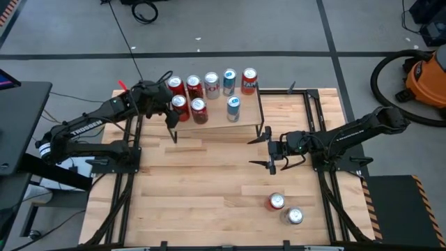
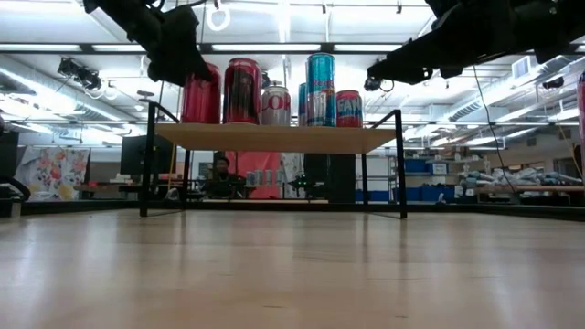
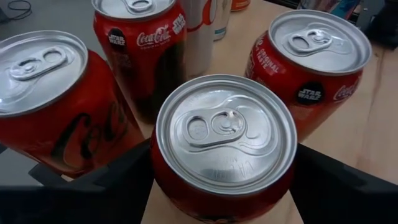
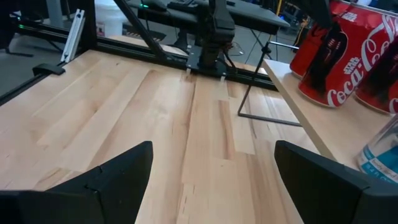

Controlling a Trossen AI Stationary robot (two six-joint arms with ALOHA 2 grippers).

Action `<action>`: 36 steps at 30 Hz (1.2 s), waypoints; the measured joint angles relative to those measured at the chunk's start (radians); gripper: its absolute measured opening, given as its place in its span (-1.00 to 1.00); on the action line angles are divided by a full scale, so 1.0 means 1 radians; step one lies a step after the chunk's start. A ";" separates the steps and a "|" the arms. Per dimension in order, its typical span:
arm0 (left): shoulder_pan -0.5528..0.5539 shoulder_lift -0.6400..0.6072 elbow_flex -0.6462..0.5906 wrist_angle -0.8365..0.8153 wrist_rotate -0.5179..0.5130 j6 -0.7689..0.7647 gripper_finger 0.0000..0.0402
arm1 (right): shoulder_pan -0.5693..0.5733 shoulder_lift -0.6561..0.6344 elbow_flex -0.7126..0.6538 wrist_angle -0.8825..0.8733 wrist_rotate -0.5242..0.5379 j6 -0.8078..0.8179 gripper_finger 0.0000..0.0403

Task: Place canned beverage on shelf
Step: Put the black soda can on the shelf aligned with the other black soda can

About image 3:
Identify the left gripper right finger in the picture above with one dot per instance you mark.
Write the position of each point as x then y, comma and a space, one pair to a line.
342, 199

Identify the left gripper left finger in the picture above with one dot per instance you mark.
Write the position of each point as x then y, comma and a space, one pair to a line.
93, 202

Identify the red Coke Zero can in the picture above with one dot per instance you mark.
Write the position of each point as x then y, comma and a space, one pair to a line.
224, 140
62, 124

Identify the Star Wars Coca-Cola can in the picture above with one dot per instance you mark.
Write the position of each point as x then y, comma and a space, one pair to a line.
311, 62
146, 62

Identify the blue silver Red Bull can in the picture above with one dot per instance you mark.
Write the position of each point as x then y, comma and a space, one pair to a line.
339, 7
221, 18

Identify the silver Diet Coke can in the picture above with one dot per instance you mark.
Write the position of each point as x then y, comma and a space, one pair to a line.
199, 40

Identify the red Fanta can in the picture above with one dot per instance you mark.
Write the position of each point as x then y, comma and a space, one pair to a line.
240, 4

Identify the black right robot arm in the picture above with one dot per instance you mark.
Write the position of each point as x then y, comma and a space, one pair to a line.
385, 21

